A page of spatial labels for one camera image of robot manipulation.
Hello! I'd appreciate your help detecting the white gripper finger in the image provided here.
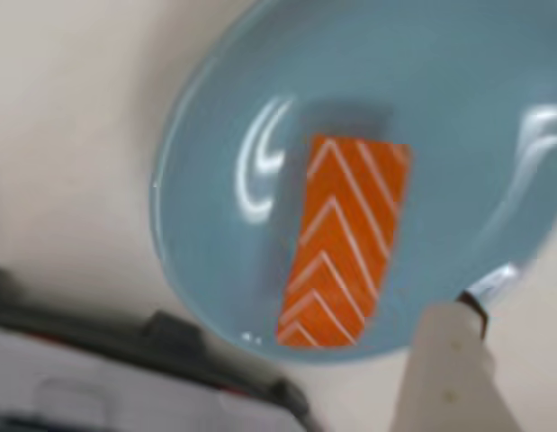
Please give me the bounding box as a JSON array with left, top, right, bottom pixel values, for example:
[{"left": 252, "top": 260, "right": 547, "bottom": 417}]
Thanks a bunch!
[{"left": 389, "top": 300, "right": 525, "bottom": 432}]

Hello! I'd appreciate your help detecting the grey circular toy train track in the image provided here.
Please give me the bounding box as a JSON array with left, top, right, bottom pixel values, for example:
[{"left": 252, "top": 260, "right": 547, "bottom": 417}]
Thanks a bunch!
[{"left": 0, "top": 265, "right": 315, "bottom": 432}]

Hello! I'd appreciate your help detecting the blue round dish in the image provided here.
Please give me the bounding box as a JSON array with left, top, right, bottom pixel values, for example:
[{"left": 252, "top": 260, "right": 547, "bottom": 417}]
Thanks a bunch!
[{"left": 148, "top": 0, "right": 557, "bottom": 366}]

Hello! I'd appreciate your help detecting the dark-tipped gripper finger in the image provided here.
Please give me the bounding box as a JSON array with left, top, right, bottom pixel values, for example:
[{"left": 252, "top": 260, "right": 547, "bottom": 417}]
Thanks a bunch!
[{"left": 456, "top": 290, "right": 490, "bottom": 339}]

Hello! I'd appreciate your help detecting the orange salmon sushi piece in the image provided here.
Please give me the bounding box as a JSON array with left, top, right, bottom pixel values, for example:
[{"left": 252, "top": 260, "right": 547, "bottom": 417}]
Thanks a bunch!
[{"left": 276, "top": 133, "right": 413, "bottom": 348}]

